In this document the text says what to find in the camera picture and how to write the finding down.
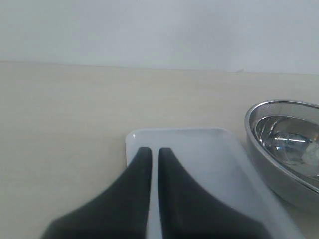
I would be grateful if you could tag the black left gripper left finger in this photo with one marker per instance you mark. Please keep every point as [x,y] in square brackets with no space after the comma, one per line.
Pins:
[120,212]

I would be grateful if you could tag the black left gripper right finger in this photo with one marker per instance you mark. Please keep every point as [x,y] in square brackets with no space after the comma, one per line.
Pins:
[187,211]

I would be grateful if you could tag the small stainless steel bowl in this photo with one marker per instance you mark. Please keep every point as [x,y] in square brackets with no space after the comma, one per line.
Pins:
[293,142]

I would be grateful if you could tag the white rectangular plastic tray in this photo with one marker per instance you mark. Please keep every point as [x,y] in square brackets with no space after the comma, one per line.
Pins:
[219,164]

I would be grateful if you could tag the steel mesh strainer basket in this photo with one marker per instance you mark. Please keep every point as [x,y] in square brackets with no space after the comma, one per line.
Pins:
[292,187]

